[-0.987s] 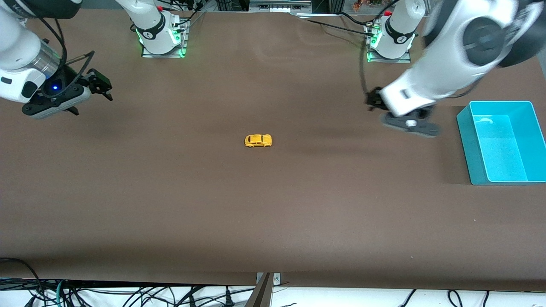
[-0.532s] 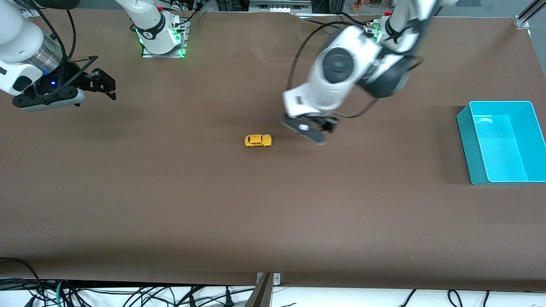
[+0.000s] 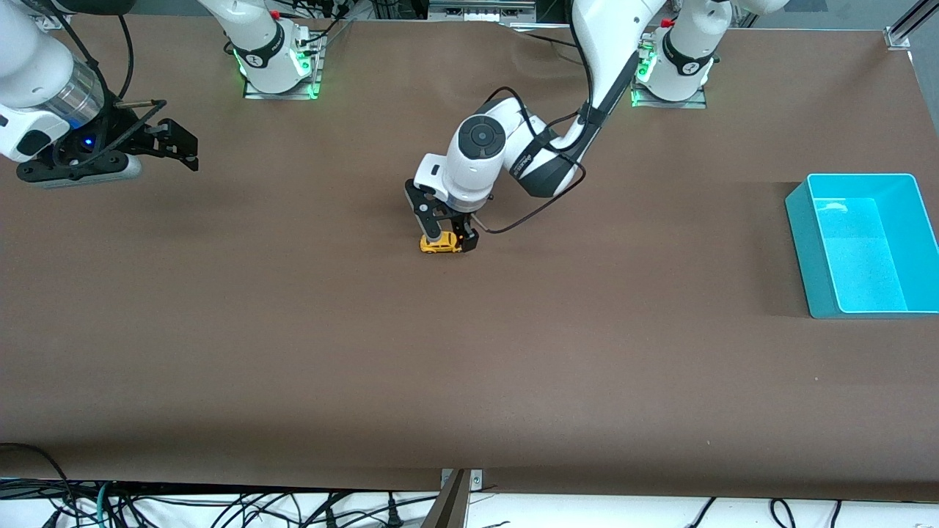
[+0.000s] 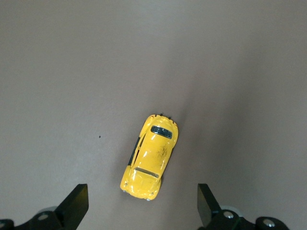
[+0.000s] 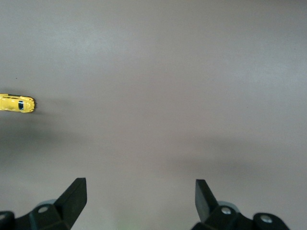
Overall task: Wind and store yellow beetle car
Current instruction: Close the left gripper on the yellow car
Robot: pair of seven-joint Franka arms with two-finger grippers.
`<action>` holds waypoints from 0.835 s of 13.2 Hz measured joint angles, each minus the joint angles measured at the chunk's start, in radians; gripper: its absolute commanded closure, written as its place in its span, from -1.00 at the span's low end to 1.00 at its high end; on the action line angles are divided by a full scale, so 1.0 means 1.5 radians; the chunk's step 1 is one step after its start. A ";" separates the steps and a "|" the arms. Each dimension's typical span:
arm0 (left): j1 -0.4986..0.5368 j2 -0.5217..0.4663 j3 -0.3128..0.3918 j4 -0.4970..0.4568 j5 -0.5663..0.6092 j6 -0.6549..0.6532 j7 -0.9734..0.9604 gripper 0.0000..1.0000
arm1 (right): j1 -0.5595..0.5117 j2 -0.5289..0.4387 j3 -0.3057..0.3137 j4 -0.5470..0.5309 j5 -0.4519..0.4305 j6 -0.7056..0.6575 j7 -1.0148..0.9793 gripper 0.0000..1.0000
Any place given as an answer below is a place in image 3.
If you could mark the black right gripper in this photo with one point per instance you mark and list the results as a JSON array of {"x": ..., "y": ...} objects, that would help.
[{"x": 119, "y": 127}]

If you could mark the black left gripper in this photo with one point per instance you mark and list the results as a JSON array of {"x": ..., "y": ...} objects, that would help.
[{"x": 466, "y": 223}]

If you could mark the yellow toy beetle car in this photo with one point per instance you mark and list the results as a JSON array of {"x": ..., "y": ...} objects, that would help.
[{"x": 440, "y": 246}]

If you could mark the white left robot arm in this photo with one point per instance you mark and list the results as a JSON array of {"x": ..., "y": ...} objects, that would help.
[{"x": 477, "y": 154}]

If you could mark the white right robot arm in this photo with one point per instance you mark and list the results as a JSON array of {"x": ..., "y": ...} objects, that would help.
[{"x": 37, "y": 73}]

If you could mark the metal equipment box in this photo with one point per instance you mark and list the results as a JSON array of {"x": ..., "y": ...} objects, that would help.
[{"x": 477, "y": 11}]

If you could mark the teal plastic bin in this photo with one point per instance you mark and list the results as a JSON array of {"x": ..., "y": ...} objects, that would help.
[{"x": 866, "y": 257}]

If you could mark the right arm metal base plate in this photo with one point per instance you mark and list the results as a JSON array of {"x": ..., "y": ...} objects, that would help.
[{"x": 253, "y": 93}]

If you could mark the metal table clamp bracket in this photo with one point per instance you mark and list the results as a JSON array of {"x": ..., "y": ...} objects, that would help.
[{"x": 477, "y": 480}]

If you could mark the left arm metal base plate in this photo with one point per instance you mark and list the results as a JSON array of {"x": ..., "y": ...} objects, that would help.
[{"x": 689, "y": 104}]

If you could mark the grey camera stand pole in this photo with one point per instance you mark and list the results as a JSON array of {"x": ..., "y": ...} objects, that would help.
[{"x": 447, "y": 510}]

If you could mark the metal corner bracket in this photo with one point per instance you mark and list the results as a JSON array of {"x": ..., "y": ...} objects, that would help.
[{"x": 896, "y": 38}]

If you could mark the aluminium frame bar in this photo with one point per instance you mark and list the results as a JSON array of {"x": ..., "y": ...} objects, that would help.
[{"x": 921, "y": 15}]

